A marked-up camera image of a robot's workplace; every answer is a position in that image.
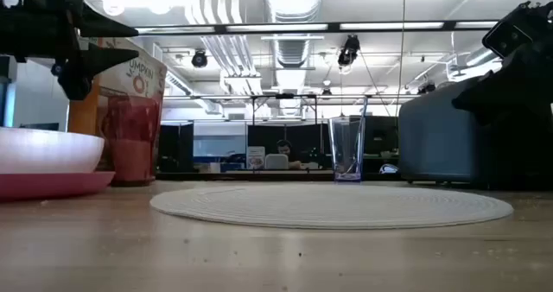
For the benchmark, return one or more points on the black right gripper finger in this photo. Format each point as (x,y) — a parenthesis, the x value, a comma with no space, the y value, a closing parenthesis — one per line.
(473,99)

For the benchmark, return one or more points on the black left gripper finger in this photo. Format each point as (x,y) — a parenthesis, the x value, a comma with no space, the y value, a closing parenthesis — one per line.
(82,74)
(99,24)

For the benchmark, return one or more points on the orange pumpkin cereal box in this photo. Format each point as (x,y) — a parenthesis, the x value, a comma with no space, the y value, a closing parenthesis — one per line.
(142,76)

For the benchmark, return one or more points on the pale pink plastic bowl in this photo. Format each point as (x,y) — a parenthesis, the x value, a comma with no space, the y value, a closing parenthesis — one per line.
(47,151)

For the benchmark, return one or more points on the pink faceted plastic tumbler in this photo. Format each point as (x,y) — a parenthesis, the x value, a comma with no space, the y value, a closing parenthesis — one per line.
(131,154)

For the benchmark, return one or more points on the magenta plastic plate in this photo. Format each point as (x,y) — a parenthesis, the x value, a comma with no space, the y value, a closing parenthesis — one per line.
(52,186)

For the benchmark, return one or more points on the black ceiling spotlight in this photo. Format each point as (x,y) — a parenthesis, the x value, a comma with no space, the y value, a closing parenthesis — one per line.
(349,52)
(199,59)
(427,87)

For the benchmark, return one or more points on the black two-slot toaster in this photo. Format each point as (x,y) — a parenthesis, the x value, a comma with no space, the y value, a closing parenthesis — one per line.
(432,145)

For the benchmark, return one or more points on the dark computer monitor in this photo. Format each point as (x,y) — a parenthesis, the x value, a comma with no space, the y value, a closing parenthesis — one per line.
(39,126)

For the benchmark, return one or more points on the black office partition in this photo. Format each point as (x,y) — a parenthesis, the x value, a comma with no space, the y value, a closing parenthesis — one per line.
(175,147)

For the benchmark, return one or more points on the clear drinking glass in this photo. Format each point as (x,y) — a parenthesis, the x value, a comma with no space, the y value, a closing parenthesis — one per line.
(345,154)

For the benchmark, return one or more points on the black overhead light bar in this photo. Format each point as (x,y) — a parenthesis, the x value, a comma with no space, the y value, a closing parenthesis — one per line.
(276,27)

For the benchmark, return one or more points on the white round woven placemat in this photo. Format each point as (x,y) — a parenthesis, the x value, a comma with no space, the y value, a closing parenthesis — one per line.
(328,205)

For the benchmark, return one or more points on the white printed sign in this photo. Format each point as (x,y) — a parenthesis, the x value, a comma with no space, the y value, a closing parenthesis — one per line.
(256,158)

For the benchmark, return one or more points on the person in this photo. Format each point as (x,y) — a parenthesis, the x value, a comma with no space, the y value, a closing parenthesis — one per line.
(285,147)

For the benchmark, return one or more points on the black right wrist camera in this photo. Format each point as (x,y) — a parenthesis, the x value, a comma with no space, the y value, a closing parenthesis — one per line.
(510,35)

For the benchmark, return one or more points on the silver ceiling air duct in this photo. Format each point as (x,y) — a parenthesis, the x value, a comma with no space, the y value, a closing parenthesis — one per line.
(294,20)

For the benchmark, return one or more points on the black metal table frame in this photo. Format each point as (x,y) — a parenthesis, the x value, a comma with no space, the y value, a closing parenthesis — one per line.
(259,176)

